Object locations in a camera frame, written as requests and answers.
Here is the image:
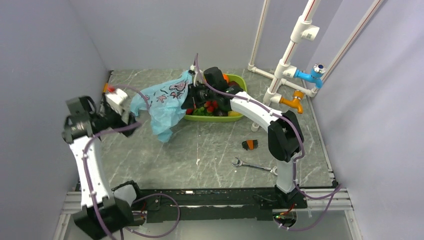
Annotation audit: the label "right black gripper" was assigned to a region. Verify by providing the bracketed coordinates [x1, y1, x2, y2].
[181, 82, 217, 110]

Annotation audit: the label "blue plastic bag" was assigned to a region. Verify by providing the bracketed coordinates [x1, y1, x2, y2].
[129, 70, 193, 143]

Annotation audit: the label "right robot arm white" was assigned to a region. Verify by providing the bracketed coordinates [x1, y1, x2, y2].
[181, 65, 304, 208]

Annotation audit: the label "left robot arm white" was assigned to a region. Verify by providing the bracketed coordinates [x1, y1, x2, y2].
[62, 96, 144, 240]

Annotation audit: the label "green fake grapes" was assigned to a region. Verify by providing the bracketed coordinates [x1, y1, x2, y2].
[192, 107, 214, 117]

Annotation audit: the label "orange fake orange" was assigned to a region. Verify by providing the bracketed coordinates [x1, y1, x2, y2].
[222, 74, 230, 83]

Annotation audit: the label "yellow fake fruit front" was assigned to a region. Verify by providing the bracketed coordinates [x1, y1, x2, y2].
[227, 110, 242, 117]

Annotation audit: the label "green plastic fruit basket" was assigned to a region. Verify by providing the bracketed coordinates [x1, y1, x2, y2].
[183, 73, 248, 123]

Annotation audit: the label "orange black hex key set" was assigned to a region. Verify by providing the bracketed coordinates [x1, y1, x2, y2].
[241, 139, 259, 151]

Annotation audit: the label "orange faucet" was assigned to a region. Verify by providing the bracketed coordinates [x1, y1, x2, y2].
[278, 90, 305, 114]

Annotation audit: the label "silver open-end wrench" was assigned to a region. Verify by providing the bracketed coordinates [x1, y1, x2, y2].
[231, 157, 278, 176]

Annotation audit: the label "blue faucet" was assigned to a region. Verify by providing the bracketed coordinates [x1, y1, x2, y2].
[293, 63, 327, 89]

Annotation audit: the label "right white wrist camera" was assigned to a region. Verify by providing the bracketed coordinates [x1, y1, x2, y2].
[188, 64, 204, 86]

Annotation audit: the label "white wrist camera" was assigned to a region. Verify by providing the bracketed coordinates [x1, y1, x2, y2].
[188, 64, 204, 86]
[105, 86, 129, 115]

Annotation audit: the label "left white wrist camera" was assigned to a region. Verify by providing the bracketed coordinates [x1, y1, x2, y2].
[105, 86, 129, 115]

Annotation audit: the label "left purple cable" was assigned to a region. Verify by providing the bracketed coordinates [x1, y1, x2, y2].
[82, 84, 181, 240]

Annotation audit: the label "purple cable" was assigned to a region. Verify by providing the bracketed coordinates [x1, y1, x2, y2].
[193, 52, 343, 233]
[82, 84, 181, 240]

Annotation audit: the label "white PVC pipe frame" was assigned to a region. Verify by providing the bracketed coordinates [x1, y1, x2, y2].
[247, 0, 385, 133]

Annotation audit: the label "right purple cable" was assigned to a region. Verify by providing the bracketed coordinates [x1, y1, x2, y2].
[193, 52, 343, 233]

